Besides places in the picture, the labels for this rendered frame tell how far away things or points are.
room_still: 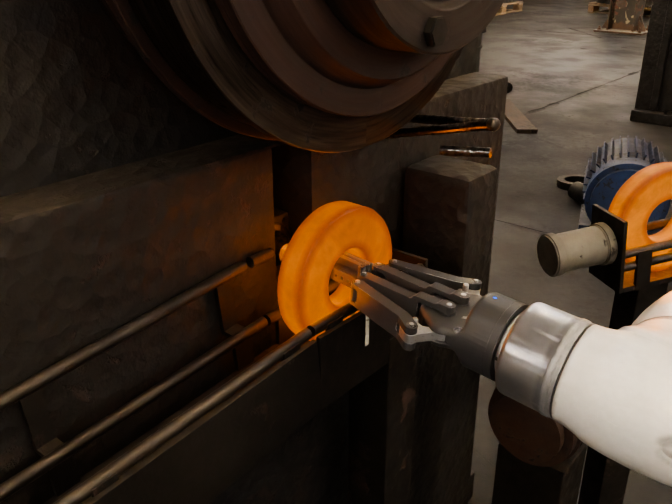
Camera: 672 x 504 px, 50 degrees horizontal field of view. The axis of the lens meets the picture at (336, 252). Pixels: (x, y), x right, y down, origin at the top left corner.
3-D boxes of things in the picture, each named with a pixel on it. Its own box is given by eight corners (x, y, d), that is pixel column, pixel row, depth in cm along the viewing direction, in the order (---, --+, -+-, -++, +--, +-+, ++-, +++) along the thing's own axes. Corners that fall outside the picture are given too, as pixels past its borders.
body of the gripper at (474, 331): (484, 399, 64) (399, 355, 69) (528, 359, 70) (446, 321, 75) (498, 327, 60) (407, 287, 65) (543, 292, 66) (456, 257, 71)
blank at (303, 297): (265, 234, 69) (290, 243, 67) (366, 177, 79) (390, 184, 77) (284, 364, 77) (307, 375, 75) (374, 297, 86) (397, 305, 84)
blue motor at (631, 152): (574, 246, 269) (587, 157, 255) (581, 198, 318) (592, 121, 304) (663, 258, 259) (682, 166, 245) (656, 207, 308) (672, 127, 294)
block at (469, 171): (391, 327, 101) (397, 163, 92) (422, 307, 107) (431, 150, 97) (457, 353, 95) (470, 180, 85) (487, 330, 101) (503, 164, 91)
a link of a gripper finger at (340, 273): (375, 292, 73) (356, 303, 71) (337, 275, 76) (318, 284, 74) (376, 279, 72) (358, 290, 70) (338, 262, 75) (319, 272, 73)
